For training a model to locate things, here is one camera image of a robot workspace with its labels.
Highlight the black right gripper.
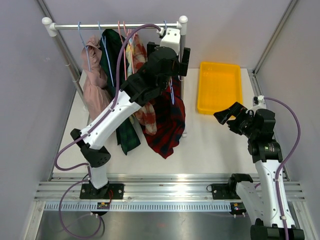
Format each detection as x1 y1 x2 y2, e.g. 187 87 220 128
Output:
214 102 258 139

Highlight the blue wire hanger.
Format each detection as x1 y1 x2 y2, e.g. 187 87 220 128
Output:
163 20 175 105

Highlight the red black plaid skirt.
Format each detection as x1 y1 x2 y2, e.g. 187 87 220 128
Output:
141 76 186 159

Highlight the pink hanger with plaid skirt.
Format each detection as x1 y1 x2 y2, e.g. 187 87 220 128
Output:
123 21 136 51

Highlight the red beige plaid skirt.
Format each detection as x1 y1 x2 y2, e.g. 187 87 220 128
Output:
132 34 157 136

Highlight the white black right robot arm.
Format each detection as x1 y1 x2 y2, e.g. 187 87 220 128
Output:
214 101 305 240

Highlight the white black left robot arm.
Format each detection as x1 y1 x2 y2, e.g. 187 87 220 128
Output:
70 44 191 199

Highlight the dark green plaid skirt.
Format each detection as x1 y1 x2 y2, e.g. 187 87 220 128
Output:
100 29 141 154

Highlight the pink pleated skirt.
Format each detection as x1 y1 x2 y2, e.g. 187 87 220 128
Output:
81 35 112 120

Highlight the blue hanger with pink skirt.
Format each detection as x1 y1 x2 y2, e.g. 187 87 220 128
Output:
77 21 91 72

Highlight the yellow plastic tray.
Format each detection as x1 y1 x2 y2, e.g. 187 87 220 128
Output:
197 61 243 115

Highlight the pastel tie-dye garment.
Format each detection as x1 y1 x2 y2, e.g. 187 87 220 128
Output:
125 37 135 77

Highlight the silver white clothes rack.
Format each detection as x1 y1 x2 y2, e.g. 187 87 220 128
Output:
41 15 189 138

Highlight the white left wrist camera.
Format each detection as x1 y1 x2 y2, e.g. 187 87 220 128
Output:
157 27 181 55

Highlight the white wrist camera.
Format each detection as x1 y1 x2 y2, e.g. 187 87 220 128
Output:
251 95 266 112
157 27 181 55

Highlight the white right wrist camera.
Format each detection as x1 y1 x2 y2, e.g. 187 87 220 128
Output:
251 95 266 112

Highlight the pink hanger on rail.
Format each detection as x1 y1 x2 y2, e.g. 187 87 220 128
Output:
117 20 128 81

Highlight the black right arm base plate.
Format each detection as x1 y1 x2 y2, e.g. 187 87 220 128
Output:
206 183 240 200

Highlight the white slotted cable duct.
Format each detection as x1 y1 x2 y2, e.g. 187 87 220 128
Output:
44 201 231 212

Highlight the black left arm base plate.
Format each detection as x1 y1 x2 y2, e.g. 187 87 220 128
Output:
79 182 124 200

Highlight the aluminium mounting rail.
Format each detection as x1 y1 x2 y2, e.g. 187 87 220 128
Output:
33 174 306 202

